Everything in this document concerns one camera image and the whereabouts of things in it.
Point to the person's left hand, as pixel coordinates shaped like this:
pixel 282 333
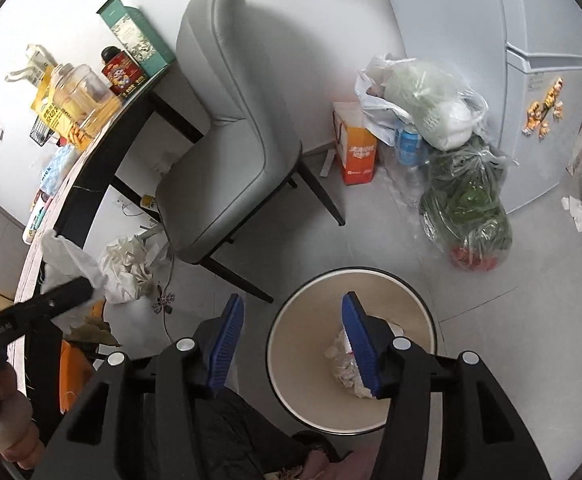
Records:
pixel 6 410

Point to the yellow snack bag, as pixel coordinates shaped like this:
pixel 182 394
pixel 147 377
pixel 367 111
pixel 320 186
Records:
pixel 51 105

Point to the clear bag of green vegetables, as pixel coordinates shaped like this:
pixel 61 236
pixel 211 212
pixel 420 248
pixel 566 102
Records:
pixel 466 205

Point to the pink slipper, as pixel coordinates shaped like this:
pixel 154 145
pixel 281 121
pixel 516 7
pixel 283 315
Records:
pixel 321 465

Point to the white tissue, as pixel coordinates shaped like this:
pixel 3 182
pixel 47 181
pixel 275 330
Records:
pixel 68 260

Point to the beige canvas tote bag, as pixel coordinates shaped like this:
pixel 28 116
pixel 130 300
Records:
pixel 36 60

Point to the round cream trash bin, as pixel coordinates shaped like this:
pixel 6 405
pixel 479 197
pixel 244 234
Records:
pixel 301 335

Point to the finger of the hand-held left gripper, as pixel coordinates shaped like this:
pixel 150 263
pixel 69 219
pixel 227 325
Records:
pixel 46 305

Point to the blue tissue pack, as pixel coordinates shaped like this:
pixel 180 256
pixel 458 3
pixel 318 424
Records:
pixel 61 165

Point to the patterned tablecloth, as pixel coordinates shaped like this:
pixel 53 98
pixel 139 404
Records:
pixel 28 270

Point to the blue labelled bottle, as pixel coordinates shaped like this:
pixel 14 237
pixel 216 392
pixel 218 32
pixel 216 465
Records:
pixel 410 145

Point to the orange cardboard box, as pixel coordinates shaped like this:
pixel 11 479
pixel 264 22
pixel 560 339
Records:
pixel 361 160

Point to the crumpled white wrappers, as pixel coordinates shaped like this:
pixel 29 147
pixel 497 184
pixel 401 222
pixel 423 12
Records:
pixel 341 360

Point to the grey upholstered chair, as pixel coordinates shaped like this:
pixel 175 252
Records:
pixel 231 135

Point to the cluster of fridge magnets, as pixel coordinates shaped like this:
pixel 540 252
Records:
pixel 536 110

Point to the orange bag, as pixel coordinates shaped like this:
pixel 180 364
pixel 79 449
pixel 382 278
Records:
pixel 76 375

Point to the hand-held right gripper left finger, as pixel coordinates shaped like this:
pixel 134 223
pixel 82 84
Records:
pixel 226 345

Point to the white refrigerator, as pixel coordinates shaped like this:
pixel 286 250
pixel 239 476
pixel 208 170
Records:
pixel 521 170

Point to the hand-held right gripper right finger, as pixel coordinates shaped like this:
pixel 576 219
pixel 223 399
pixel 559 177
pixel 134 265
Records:
pixel 361 345

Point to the person's dark trousers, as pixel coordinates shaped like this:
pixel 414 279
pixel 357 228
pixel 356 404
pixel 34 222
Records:
pixel 251 435

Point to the red printed can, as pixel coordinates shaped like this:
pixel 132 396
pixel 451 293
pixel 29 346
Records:
pixel 123 75

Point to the clear glass jar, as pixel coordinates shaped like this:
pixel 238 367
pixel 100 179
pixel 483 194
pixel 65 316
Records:
pixel 81 90

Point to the tall green box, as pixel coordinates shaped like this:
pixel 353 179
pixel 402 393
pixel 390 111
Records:
pixel 141 45

